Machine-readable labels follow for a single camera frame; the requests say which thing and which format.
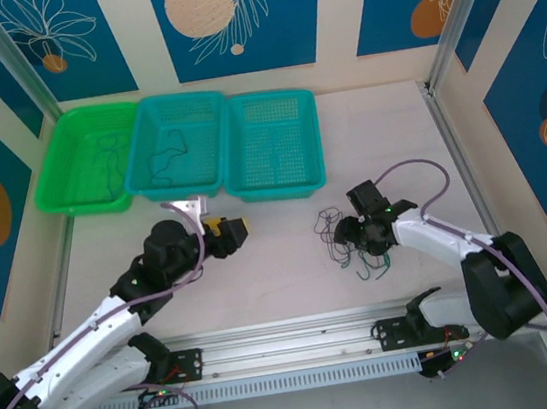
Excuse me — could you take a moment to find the thick green cable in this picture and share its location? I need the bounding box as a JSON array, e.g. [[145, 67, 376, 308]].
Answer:
[[352, 244, 396, 283]]

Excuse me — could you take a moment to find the thin dark purple cable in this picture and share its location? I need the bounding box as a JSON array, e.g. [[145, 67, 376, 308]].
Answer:
[[309, 203, 363, 273]]

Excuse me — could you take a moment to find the thin blue cable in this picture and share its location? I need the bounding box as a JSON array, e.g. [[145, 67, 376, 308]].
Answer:
[[87, 132, 128, 202]]

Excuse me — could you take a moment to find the teal plastic basket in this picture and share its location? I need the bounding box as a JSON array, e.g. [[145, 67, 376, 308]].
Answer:
[[212, 84, 330, 208], [113, 87, 239, 209]]

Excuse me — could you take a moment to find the green plastic basket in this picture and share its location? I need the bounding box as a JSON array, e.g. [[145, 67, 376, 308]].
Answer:
[[22, 99, 154, 225]]

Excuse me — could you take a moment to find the black controller board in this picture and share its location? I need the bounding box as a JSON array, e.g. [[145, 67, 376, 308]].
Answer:
[[416, 343, 478, 383], [136, 385, 183, 409]]

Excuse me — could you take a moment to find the aluminium table side rail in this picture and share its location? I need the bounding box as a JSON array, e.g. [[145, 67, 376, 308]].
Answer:
[[19, 115, 93, 341], [416, 65, 547, 409]]

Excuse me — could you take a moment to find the aluminium mounting rail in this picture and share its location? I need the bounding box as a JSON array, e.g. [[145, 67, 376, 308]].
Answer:
[[159, 300, 428, 385]]

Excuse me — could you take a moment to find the white slotted cable duct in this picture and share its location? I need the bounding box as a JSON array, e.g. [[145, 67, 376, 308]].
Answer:
[[79, 351, 424, 409]]

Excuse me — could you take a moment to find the aluminium frame post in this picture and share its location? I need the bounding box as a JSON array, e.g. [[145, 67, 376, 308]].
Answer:
[[0, 0, 66, 128], [417, 0, 520, 92]]

